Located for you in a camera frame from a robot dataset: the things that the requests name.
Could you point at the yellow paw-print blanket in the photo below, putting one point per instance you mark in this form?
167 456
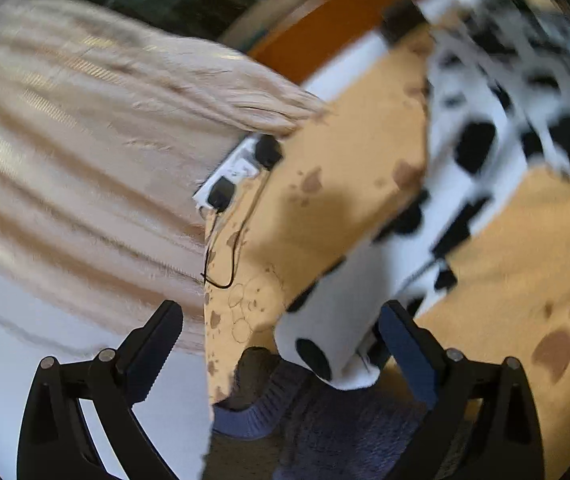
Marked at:
341 176

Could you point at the white power strip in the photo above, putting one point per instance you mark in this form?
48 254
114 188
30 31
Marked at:
240 164

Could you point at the black square power plug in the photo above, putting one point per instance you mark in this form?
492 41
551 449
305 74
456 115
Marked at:
221 194

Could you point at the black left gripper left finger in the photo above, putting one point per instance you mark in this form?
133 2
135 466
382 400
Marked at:
55 441

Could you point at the dark blue knitted garment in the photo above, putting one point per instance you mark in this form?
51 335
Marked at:
281 422

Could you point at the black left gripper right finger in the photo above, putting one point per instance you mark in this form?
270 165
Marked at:
481 420

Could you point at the orange wooden window sill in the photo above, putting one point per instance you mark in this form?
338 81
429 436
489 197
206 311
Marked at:
314 33

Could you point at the black power adapter plug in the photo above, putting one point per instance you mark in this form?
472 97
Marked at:
268 152

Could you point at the beige curtain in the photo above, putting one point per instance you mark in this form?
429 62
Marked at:
108 127

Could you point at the black white cow-print fleece garment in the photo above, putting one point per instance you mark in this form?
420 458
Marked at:
498 105

